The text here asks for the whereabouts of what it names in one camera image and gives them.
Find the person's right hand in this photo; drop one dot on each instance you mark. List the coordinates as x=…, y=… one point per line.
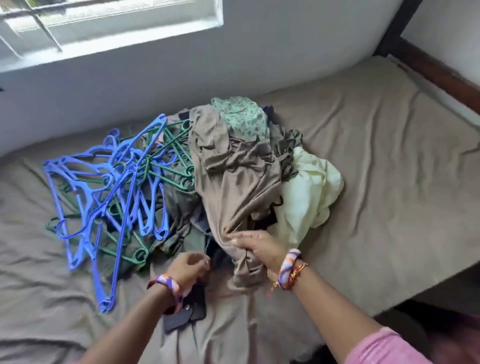
x=262, y=251

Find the person's left hand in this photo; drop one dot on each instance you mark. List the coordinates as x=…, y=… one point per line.
x=189, y=271

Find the navy blue shorts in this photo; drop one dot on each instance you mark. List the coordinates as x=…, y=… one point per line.
x=187, y=311

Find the olive green button shirt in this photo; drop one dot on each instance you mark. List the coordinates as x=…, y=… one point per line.
x=180, y=217

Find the beige garment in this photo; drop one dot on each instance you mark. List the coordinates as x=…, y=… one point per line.
x=240, y=187

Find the light yellow shirt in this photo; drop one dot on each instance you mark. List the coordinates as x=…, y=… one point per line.
x=311, y=191

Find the olive green t-shirt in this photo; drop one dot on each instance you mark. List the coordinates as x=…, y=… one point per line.
x=289, y=150

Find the pile of blue hangers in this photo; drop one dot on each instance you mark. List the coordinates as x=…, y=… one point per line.
x=86, y=195

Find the mint patterned clothes item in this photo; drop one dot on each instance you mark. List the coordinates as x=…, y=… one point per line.
x=244, y=116

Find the person's right forearm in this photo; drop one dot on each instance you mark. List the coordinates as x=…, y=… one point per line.
x=330, y=311

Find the person's left forearm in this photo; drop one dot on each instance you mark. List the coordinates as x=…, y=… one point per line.
x=131, y=330

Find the bed with beige sheet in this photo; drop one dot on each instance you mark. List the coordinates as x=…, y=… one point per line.
x=405, y=172

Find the striped orange purple bangle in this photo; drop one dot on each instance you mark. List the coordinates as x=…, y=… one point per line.
x=169, y=283

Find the striped white purple bangle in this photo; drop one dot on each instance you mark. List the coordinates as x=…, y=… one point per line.
x=289, y=266

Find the white framed window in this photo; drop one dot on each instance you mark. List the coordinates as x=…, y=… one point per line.
x=112, y=26

